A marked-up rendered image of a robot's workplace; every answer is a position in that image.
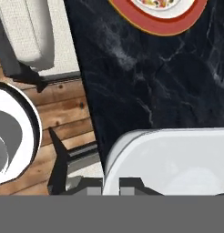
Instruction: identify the black stool leg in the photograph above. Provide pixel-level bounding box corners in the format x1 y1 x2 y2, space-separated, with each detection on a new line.
47 127 71 196

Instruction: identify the white tupperware container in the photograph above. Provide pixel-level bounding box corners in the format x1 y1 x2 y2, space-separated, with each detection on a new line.
102 127 224 197

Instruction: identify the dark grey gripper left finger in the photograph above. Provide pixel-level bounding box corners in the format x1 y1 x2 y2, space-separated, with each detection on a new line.
61 177 104 197

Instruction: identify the speckled dumpling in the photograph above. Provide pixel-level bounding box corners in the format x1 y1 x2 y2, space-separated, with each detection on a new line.
140 0 179 9

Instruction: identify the red rimmed white plate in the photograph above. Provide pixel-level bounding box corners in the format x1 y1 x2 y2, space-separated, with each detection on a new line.
108 0 209 37

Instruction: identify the white upholstered stool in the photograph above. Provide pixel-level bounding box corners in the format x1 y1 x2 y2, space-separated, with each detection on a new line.
0 0 83 94

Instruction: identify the grey stool footrest bar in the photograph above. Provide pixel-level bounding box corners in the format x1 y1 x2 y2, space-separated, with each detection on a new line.
66 141 100 175

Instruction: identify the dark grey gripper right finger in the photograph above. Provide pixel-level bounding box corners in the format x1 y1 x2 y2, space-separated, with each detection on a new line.
117 177 164 197

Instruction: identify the white round black rimmed thing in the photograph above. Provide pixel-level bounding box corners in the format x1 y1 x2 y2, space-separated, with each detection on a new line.
0 80 44 187

